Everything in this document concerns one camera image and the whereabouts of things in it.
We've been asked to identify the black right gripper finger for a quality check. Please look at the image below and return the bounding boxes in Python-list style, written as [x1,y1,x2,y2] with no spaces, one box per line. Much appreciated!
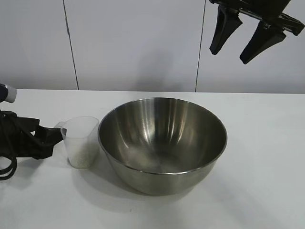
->
[239,22,286,64]
[209,4,243,55]

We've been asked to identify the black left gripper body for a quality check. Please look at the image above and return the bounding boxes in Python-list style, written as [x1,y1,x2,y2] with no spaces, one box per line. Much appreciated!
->
[0,109,41,160]

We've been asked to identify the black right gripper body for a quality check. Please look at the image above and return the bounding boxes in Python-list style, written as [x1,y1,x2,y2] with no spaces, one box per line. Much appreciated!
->
[209,0,305,37]

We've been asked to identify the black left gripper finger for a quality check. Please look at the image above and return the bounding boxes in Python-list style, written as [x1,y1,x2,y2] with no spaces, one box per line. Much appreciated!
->
[31,137,63,160]
[35,125,62,139]

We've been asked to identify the clear plastic measuring cup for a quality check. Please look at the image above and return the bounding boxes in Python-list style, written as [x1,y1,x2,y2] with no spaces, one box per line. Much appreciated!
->
[54,116,100,170]

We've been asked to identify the white rice grains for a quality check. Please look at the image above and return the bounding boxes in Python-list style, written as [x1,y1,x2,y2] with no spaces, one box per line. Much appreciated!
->
[68,143,95,170]

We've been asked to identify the stainless steel mixing bowl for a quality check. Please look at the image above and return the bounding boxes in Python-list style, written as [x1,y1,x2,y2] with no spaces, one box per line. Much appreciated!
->
[98,97,228,197]

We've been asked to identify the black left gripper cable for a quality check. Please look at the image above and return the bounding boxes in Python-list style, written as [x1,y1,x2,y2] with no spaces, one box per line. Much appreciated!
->
[0,156,18,182]

